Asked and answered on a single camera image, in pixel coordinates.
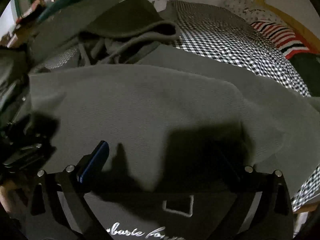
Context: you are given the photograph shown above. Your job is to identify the white patterned pillow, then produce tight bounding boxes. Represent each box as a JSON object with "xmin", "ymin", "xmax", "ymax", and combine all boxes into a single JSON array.
[{"xmin": 222, "ymin": 0, "xmax": 287, "ymax": 26}]

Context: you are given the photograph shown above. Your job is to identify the wooden bunk bed frame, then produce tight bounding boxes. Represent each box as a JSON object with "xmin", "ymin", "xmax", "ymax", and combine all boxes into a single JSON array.
[{"xmin": 253, "ymin": 0, "xmax": 319, "ymax": 50}]

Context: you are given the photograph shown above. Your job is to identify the person's left hand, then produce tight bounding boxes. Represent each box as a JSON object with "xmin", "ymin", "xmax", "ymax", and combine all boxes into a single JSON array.
[{"xmin": 1, "ymin": 180, "xmax": 30, "ymax": 221}]

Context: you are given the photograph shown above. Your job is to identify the black white gingham bedsheet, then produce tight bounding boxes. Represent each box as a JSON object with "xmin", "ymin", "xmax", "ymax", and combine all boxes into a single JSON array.
[{"xmin": 30, "ymin": 0, "xmax": 319, "ymax": 210}]

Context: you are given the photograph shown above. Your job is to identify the dark green garment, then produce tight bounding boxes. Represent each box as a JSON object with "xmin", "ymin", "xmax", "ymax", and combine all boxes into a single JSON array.
[{"xmin": 289, "ymin": 53, "xmax": 320, "ymax": 97}]

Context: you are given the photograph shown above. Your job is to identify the cluttered shelf items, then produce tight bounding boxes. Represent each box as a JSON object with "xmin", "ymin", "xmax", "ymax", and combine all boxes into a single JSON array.
[{"xmin": 1, "ymin": 0, "xmax": 55, "ymax": 47}]

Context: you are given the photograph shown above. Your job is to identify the teal pillow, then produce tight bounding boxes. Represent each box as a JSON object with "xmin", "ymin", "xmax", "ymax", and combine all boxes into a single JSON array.
[{"xmin": 36, "ymin": 0, "xmax": 83, "ymax": 24}]

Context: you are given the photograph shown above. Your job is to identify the grey striped blanket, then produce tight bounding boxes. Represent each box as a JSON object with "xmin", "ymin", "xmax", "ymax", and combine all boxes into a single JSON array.
[{"xmin": 29, "ymin": 0, "xmax": 176, "ymax": 62}]

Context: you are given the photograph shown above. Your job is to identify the red white striped garment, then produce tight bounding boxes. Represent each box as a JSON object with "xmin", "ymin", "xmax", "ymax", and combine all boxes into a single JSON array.
[{"xmin": 251, "ymin": 20, "xmax": 313, "ymax": 60}]

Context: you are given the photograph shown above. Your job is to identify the grey hooded sweatshirt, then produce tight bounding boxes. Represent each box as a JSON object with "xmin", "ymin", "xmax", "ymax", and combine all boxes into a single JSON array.
[{"xmin": 25, "ymin": 0, "xmax": 319, "ymax": 239}]

